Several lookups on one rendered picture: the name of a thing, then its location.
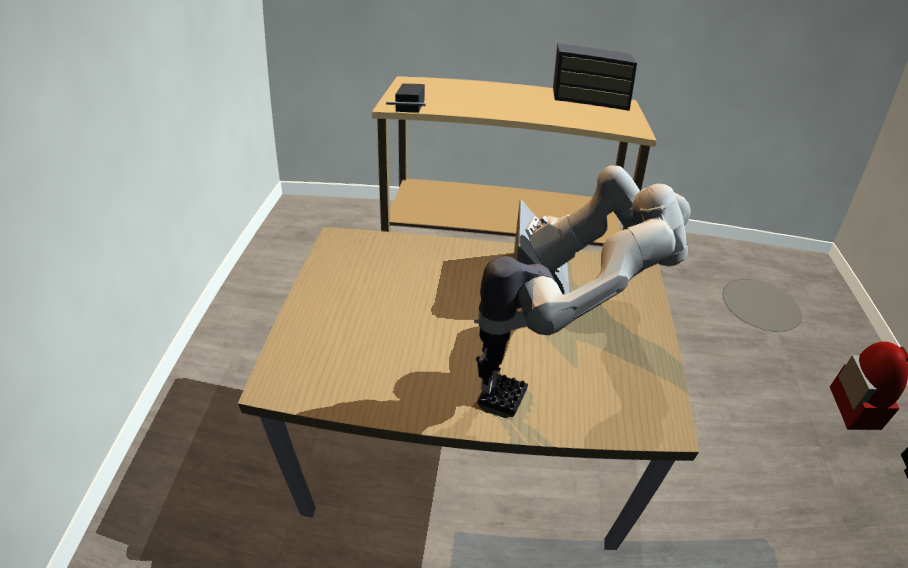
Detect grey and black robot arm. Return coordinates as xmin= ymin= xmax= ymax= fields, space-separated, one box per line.
xmin=474 ymin=166 xmax=691 ymax=335

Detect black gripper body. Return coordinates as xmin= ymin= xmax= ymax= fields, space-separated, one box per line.
xmin=479 ymin=328 xmax=511 ymax=357

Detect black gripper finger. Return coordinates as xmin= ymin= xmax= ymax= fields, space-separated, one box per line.
xmin=476 ymin=346 xmax=499 ymax=394
xmin=492 ymin=342 xmax=507 ymax=388

